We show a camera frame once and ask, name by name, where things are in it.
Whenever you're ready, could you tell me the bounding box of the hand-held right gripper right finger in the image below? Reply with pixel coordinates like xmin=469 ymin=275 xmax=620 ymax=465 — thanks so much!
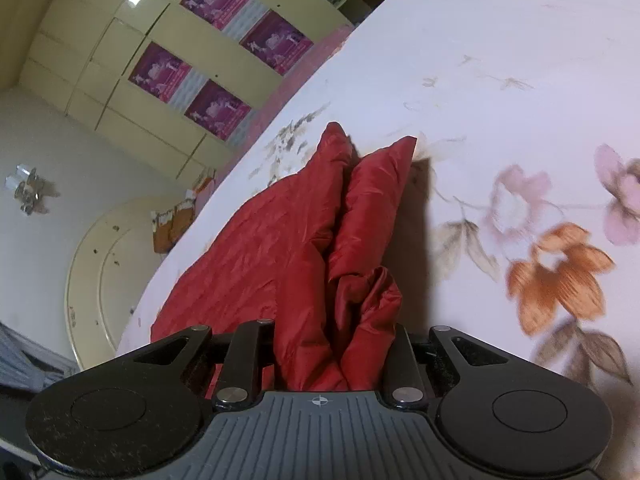
xmin=385 ymin=325 xmax=521 ymax=409

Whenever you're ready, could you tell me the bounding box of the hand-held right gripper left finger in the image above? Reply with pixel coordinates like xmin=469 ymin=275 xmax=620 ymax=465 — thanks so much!
xmin=120 ymin=320 xmax=277 ymax=409

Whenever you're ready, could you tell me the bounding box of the red puffer jacket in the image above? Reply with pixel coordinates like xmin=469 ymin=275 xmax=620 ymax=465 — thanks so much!
xmin=150 ymin=121 xmax=419 ymax=394

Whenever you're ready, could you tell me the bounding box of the cream round board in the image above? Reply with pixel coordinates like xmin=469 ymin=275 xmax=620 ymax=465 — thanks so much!
xmin=65 ymin=195 xmax=202 ymax=372

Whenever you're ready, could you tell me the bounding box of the blue grey curtain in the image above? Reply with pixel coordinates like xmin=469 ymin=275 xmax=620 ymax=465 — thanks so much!
xmin=0 ymin=322 xmax=77 ymax=392

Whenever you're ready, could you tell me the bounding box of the pink striped blanket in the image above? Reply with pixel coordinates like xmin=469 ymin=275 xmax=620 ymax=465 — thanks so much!
xmin=227 ymin=24 xmax=354 ymax=163

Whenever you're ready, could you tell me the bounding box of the floral white bed sheet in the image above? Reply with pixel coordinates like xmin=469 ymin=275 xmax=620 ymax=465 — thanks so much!
xmin=117 ymin=0 xmax=640 ymax=403

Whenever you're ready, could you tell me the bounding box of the cream wardrobe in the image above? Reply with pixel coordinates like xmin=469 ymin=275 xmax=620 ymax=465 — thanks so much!
xmin=17 ymin=0 xmax=362 ymax=182

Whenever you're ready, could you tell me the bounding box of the silver wall lamp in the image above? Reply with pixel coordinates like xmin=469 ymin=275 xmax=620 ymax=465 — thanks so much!
xmin=5 ymin=162 xmax=52 ymax=217

